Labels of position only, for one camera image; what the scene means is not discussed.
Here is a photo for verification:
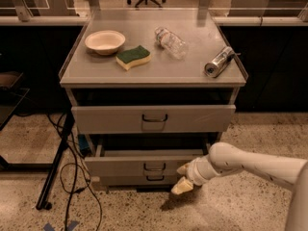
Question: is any grey metal drawer cabinet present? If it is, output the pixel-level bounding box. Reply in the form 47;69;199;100
61;9;247;150

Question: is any black stand leg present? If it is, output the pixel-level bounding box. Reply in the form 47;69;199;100
36;113;74;210

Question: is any clear plastic water bottle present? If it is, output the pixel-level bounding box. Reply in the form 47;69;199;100
154;27;189;60

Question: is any black floor cable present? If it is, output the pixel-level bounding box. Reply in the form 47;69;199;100
44;113;103;231

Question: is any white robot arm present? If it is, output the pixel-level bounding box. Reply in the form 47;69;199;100
171;142;308;231

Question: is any grey top drawer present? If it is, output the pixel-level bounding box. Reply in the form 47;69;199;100
72;105;236;134

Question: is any dark side table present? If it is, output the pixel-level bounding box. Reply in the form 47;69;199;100
0;71;28;172

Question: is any white paper bowl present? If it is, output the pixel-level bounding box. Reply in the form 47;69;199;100
85;30;126;56

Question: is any silver metal can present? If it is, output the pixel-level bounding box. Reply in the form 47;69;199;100
204;46;235;78

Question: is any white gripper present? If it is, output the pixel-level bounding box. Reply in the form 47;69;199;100
171;156;218;195

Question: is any grey bottom drawer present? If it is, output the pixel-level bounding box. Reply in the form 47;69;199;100
100;176;178;186

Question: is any grey drawer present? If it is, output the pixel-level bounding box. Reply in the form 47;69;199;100
100;176;178;186
72;105;236;134
86;147;207;177

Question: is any green yellow sponge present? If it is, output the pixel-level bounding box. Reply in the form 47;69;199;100
115;45;151;70

